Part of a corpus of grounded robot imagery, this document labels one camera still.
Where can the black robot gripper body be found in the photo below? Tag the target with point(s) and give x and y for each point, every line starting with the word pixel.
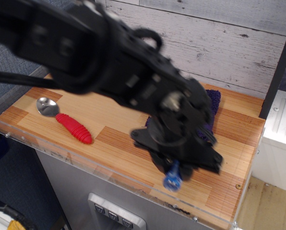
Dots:
pixel 173 132

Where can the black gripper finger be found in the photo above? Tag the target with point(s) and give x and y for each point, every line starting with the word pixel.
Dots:
pixel 187 171
pixel 162 163

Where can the blue plastic gum container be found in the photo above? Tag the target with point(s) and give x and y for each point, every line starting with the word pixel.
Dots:
pixel 172 180

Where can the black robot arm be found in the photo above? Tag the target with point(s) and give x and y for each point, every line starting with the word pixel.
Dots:
pixel 88 49

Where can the dark purple folded cloth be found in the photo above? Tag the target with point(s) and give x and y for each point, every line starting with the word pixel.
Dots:
pixel 215 97

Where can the silver dispenser button panel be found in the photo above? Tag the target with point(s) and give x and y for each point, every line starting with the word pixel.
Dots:
pixel 109 216

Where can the silver toy fridge cabinet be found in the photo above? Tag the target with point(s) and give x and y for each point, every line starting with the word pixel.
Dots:
pixel 132 184

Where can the white metal side unit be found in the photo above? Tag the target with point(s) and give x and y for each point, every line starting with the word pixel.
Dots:
pixel 270 161

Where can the red handled metal spoon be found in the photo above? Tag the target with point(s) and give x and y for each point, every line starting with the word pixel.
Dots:
pixel 49 108

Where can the dark right frame post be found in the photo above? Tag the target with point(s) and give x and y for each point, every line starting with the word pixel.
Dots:
pixel 274 85

